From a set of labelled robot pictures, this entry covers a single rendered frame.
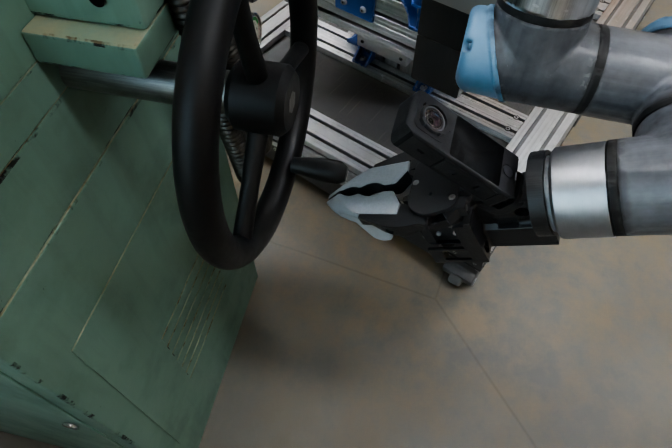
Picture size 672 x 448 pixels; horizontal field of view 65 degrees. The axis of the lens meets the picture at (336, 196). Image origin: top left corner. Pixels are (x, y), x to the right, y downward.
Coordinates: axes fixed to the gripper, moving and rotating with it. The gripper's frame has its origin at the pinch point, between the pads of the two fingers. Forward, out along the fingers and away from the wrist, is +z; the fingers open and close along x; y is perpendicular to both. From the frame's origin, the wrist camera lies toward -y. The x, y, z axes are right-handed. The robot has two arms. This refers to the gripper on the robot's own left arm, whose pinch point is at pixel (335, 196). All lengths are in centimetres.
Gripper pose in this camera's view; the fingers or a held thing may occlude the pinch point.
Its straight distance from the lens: 52.6
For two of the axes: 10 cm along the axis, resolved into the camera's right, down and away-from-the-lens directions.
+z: -8.4, 0.8, 5.4
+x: 2.7, -8.0, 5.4
